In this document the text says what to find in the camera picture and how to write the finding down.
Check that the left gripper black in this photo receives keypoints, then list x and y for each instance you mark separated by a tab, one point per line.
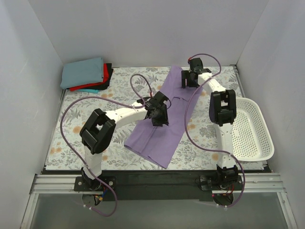
159	117

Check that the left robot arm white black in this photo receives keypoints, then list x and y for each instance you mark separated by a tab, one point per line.
97	132

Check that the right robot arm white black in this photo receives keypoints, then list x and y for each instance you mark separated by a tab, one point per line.
222	113

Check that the folded grey-blue t shirt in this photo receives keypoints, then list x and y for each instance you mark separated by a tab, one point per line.
81	72

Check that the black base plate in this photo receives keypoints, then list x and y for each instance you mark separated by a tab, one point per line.
163	184

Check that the white plastic basket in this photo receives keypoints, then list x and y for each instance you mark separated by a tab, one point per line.
251	138

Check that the aluminium frame rail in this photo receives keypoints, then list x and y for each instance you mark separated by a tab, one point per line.
159	200

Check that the folded teal t shirt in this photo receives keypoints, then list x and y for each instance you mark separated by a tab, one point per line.
89	91

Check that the folded red t shirt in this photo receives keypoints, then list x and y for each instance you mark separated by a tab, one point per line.
95	83

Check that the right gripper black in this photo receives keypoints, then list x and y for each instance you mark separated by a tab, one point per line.
188	79

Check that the floral table cloth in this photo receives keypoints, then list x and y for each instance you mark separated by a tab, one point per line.
195	150

